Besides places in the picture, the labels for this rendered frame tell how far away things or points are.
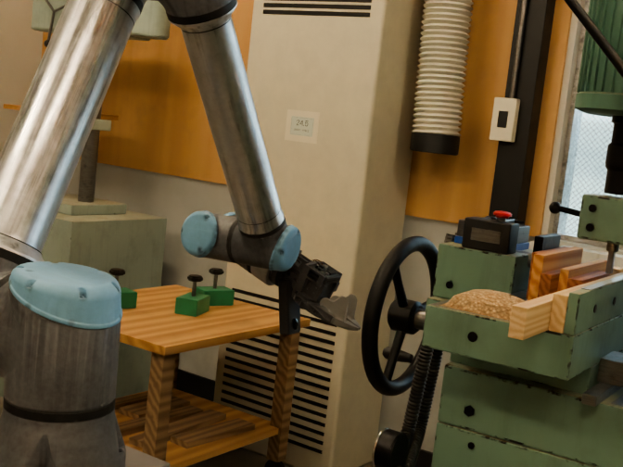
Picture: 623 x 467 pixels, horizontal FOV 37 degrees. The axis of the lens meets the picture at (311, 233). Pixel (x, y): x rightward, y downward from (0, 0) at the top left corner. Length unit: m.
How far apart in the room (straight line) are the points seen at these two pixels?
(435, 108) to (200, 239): 1.27
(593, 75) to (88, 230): 2.25
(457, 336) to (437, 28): 1.76
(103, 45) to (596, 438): 0.93
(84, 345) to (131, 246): 2.28
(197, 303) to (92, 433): 1.50
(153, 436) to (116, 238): 1.13
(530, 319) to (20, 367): 0.66
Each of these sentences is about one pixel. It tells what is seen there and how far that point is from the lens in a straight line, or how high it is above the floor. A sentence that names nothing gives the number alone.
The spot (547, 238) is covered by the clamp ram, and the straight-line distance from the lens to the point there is 1.53.
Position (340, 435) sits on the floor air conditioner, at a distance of 3.08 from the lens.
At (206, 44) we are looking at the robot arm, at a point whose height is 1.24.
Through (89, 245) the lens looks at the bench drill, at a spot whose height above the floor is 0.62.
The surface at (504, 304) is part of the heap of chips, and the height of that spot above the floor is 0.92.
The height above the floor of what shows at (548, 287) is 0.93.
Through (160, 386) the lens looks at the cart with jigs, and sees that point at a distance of 2.48.
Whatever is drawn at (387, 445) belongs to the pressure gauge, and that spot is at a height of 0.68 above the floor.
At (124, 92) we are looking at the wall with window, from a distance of 4.01.
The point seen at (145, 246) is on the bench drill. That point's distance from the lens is 3.59.
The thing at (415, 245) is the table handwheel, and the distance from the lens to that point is 1.64.
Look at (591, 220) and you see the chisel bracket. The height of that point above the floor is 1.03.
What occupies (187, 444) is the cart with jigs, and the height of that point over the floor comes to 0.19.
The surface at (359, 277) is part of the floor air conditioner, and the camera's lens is 2.96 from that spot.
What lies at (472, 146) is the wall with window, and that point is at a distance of 3.04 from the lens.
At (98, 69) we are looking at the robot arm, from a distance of 1.50.
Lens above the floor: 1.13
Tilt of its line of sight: 7 degrees down
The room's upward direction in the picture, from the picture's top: 6 degrees clockwise
